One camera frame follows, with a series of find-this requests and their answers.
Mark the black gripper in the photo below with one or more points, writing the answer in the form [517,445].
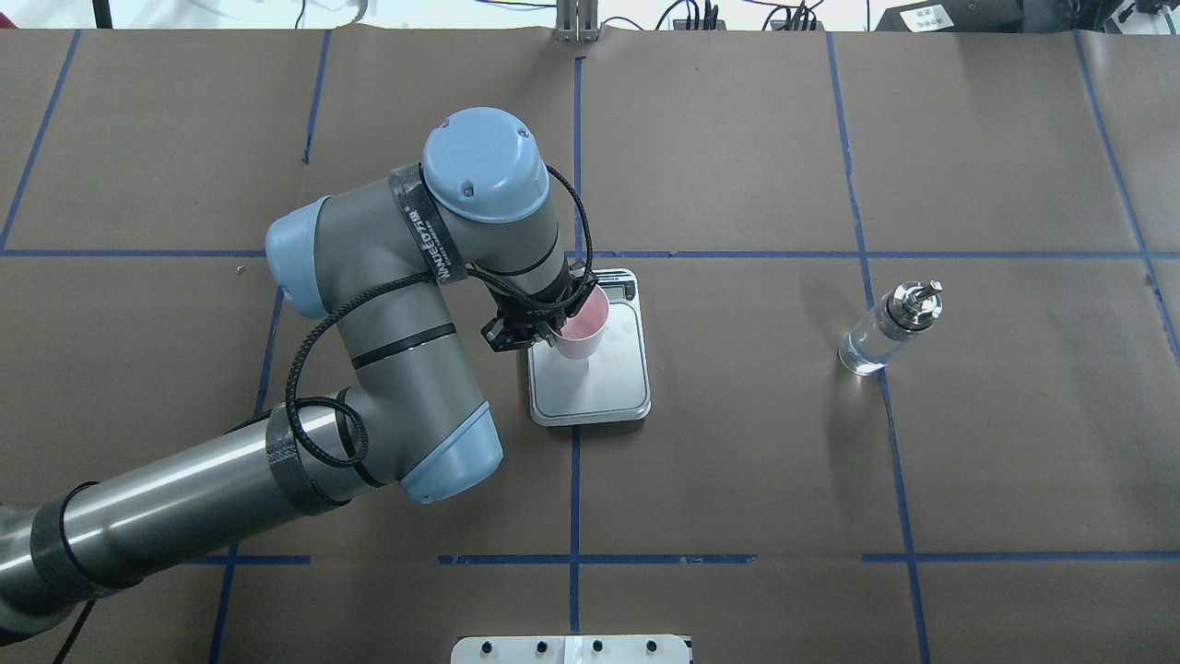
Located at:
[527,312]

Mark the pink plastic cup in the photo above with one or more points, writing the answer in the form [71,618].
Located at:
[580,336]

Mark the clear glass sauce bottle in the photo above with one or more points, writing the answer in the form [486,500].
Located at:
[898,318]

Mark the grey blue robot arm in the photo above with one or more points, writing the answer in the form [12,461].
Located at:
[380,392]

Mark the white digital kitchen scale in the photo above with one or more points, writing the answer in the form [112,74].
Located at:
[612,383]

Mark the black box on desk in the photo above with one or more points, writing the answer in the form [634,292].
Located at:
[953,16]

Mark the aluminium frame post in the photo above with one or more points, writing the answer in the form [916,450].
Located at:
[577,21]

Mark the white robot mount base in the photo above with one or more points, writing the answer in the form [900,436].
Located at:
[574,648]

